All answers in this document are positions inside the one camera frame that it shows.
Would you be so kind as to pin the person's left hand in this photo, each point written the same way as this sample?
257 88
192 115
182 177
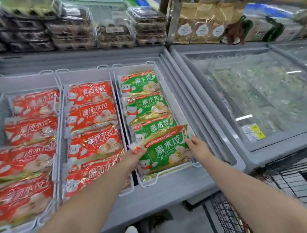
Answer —
133 160

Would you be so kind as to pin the person's right hand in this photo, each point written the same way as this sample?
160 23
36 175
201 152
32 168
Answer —
201 150

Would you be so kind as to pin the green dumpling packet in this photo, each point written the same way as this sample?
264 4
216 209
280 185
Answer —
165 151
141 81
148 103
156 127

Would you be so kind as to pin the grey freezer with green front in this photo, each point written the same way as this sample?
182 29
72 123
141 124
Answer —
156 199

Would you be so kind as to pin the red dumpling packets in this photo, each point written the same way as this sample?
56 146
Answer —
93 112

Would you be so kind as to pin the person's right forearm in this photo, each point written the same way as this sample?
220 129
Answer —
251 194

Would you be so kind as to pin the person's left forearm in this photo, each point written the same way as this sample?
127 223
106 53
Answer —
91 201

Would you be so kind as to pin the grey freezer with loose dumplings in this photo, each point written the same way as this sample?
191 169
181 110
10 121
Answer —
275 153

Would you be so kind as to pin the white plastic freezer basket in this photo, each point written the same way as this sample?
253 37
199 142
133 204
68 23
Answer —
81 74
134 68
24 82

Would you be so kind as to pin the clear sleeve with yellow tags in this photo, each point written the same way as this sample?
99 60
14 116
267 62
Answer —
257 132

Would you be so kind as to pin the tan snack bag white label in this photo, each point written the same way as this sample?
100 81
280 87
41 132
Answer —
217 30
184 31
201 31

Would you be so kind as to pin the stacks of clear pastry boxes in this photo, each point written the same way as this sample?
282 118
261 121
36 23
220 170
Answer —
115 33

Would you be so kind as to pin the grey metal shelf rack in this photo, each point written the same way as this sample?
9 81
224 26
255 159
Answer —
173 21

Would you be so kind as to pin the tan bread bag green band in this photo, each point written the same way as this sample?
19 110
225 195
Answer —
290 32
261 31

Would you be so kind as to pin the stack of dark tray packs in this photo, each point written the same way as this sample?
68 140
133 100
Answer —
26 38

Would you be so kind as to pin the clear box of green cakes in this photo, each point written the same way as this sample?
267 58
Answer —
24 7

